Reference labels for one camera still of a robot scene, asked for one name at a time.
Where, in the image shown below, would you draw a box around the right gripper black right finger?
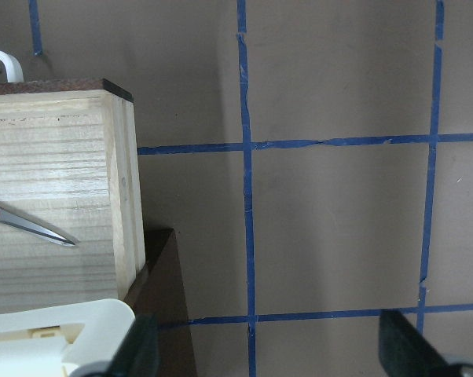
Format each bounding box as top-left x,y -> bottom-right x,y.
378,309 -> 473,377

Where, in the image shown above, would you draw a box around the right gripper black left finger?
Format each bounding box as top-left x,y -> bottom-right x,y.
70,314 -> 160,377

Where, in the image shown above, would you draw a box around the orange handled scissors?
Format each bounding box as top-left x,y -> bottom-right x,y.
0,204 -> 80,247

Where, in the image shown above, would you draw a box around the wooden drawer with white handle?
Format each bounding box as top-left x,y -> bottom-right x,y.
0,51 -> 145,313

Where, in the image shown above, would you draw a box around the dark brown drawer cabinet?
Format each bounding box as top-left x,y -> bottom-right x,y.
124,229 -> 197,376

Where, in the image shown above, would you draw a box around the cream plastic box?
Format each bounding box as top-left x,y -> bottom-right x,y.
0,299 -> 135,376

